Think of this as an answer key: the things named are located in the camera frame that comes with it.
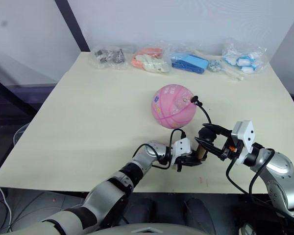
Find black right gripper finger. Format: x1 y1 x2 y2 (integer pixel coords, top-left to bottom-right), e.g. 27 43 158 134
194 137 228 162
201 123 233 137

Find tan hand pump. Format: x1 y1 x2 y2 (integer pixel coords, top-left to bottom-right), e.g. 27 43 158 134
190 96 218 160

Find pink printed ball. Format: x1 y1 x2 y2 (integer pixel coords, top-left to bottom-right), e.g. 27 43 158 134
150 83 198 129

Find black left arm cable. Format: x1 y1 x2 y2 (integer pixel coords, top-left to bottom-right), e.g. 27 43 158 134
132 128 187 170

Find bag of orange white gloves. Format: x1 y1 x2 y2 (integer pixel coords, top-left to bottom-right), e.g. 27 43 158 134
131 46 172 74

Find bag of black hardware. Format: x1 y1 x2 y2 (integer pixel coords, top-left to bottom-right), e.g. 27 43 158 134
89 44 136 71

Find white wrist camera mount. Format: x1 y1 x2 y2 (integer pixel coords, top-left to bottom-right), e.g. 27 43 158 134
172 138 193 164
231 120 256 165

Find clear plastic bucket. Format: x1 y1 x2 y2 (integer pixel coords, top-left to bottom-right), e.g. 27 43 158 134
13 122 30 158

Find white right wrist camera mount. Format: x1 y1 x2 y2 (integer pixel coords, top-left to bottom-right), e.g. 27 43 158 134
231 120 256 165

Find white plastic stick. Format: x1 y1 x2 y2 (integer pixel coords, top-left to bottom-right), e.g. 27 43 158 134
220 60 245 82

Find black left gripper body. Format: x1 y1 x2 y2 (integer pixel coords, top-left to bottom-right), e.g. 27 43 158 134
172 153 199 173

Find bag with blue box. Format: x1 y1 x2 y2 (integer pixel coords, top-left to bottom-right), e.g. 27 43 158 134
168 44 211 75

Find bag of white blue pieces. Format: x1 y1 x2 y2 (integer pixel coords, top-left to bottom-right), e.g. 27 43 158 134
221 39 270 74

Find grey robot torso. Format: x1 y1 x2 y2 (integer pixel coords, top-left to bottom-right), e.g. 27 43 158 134
9 221 199 235

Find dark metal frame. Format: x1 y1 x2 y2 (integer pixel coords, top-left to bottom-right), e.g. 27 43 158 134
0 73 56 129

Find white floor cable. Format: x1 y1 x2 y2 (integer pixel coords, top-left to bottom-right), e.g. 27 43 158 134
0 187 13 233

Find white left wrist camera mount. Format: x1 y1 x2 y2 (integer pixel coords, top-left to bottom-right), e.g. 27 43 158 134
172 138 193 164

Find small bag of metal bits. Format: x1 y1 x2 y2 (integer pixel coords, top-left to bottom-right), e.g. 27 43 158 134
207 58 223 73

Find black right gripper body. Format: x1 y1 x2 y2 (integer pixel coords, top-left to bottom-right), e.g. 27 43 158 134
217 132 244 160

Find dark diagonal frame beam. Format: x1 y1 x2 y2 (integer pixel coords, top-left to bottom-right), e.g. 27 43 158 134
54 0 92 53

